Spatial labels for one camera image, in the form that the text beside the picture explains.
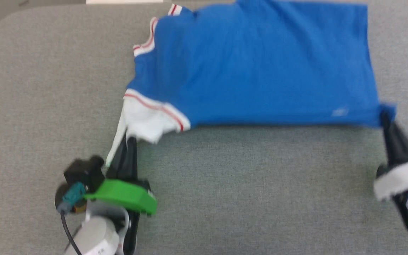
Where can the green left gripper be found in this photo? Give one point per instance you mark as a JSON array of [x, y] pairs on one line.
[[126, 196]]

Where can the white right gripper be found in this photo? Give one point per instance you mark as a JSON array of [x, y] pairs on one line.
[[402, 179]]

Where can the blue garment white red trim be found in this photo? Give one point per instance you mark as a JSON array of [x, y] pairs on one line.
[[260, 63]]

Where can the grey fabric sofa cushion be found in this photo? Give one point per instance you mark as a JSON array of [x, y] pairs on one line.
[[225, 194]]

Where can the white rectangular block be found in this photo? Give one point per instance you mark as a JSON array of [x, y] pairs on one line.
[[124, 1]]

